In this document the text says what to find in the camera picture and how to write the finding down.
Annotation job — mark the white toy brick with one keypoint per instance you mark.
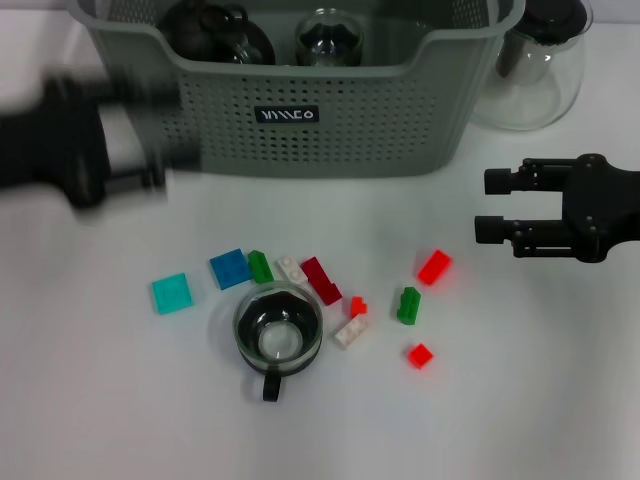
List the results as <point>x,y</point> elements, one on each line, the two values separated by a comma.
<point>291,269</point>
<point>352,331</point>

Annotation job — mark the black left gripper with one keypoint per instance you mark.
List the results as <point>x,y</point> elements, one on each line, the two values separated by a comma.
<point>50,150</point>

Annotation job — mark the glass carafe black lid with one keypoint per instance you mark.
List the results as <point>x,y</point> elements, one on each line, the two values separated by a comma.
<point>530,90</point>

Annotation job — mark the bright red rectangular brick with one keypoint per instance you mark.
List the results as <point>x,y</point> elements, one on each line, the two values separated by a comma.
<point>434,267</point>

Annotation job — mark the cyan square toy brick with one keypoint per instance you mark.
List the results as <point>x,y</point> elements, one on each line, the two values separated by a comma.
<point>172,294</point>

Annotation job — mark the bright red square brick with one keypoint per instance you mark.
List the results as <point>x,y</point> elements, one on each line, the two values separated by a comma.
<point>420,356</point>

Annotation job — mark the dark red long brick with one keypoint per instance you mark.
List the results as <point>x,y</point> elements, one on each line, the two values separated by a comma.
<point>325,287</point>

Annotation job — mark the dark clay teapot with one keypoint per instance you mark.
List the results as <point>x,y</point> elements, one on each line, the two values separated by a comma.
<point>187,32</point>

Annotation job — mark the small red stepped brick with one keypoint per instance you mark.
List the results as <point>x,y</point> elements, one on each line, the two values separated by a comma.
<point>358,306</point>

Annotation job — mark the green toy brick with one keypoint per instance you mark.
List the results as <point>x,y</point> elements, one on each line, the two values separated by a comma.
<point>409,306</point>
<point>260,267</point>

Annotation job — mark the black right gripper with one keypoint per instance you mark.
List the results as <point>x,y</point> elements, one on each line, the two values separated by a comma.
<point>600,210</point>

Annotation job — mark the blue square toy brick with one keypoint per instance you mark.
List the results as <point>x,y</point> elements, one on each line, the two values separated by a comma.
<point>230,270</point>

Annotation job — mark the grey-green perforated storage bin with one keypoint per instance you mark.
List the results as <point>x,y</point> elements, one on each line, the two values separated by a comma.
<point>300,145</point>

